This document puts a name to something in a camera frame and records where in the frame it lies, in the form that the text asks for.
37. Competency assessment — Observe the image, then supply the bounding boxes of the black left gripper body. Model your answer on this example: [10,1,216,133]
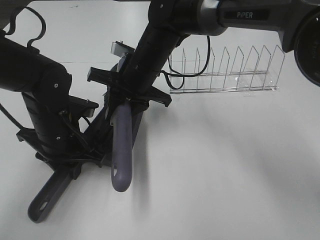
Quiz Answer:
[17,107,100,169]

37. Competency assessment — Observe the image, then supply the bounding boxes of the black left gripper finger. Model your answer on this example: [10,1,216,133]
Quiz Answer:
[71,162,83,180]

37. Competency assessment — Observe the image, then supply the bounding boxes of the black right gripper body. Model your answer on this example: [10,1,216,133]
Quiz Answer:
[87,66,173,108]

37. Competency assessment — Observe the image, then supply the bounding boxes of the purple plastic dustpan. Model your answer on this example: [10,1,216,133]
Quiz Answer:
[27,62,149,223]

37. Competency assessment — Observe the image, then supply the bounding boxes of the purple brush black bristles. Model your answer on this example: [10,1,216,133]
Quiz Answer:
[110,99,133,192]

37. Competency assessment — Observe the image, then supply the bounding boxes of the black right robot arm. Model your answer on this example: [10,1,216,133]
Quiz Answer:
[87,0,320,106]

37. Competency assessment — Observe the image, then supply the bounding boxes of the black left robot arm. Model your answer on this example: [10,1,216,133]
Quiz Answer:
[0,30,99,180]

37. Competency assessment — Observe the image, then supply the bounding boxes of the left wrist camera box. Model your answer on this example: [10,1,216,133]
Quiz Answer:
[69,95,99,118]

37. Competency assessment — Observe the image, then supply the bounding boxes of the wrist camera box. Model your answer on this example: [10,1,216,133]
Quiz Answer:
[69,95,99,118]
[110,41,135,58]

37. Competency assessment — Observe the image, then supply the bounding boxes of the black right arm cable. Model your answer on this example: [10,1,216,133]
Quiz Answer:
[159,34,211,90]

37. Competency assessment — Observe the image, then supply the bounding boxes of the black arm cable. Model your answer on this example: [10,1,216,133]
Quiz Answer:
[0,6,47,131]
[159,34,211,90]

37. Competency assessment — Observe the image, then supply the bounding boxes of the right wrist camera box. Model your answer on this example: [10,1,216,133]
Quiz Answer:
[110,41,135,58]

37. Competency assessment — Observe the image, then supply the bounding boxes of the chrome wire rack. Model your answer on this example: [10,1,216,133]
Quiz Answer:
[169,45,286,94]

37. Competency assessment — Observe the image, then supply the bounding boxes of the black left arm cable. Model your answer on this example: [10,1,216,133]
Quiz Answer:
[0,6,47,131]

